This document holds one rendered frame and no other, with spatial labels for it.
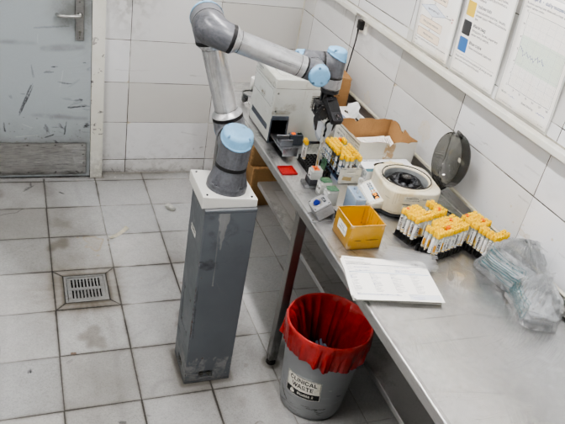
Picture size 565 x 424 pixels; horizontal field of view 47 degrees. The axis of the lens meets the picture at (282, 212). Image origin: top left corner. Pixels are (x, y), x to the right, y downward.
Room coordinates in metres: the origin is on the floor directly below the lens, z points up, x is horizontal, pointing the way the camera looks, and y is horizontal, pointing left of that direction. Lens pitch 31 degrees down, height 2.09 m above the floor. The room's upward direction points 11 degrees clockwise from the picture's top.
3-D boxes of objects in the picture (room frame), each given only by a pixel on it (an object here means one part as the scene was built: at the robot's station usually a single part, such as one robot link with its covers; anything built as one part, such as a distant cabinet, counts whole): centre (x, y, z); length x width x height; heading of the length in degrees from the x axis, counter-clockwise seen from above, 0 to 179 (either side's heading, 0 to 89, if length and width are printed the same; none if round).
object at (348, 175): (2.47, -0.20, 0.91); 0.20 x 0.10 x 0.07; 25
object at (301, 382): (2.04, -0.28, 0.22); 0.38 x 0.37 x 0.44; 25
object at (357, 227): (1.97, -0.27, 0.93); 0.13 x 0.13 x 0.10; 25
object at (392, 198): (2.30, -0.44, 0.94); 0.30 x 0.24 x 0.12; 106
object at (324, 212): (2.08, -0.15, 0.92); 0.13 x 0.07 x 0.08; 115
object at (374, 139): (2.65, -0.34, 0.95); 0.29 x 0.25 x 0.15; 115
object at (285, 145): (2.57, 0.06, 0.92); 0.21 x 0.07 x 0.05; 25
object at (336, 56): (2.33, -0.08, 1.38); 0.09 x 0.08 x 0.11; 106
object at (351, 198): (2.13, -0.26, 0.92); 0.10 x 0.07 x 0.10; 20
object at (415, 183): (2.30, -0.45, 0.97); 0.15 x 0.15 x 0.07
